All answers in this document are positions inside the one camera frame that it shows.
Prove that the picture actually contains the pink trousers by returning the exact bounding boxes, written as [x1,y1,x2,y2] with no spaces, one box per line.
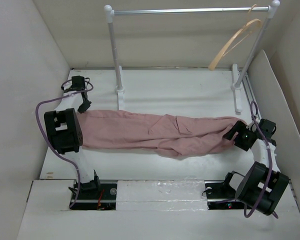
[77,110,239,158]

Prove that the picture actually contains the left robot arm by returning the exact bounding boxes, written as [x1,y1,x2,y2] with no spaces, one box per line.
[38,75,102,199]

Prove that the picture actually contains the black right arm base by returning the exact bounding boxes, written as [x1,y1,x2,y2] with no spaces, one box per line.
[202,181,244,211]

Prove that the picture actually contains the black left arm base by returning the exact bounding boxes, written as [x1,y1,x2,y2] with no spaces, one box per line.
[70,181,118,211]

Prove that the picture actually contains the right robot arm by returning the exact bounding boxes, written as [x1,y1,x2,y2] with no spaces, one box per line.
[221,118,289,217]

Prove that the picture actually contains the beige wooden hanger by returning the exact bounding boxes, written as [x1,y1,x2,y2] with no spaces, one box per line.
[208,4,262,71]

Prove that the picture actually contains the white clothes rack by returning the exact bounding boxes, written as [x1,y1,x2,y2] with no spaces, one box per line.
[101,0,280,115]

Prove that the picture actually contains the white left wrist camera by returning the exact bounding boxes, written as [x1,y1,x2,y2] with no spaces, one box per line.
[60,80,72,93]

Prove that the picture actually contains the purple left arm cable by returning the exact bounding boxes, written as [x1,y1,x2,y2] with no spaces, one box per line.
[34,77,94,208]

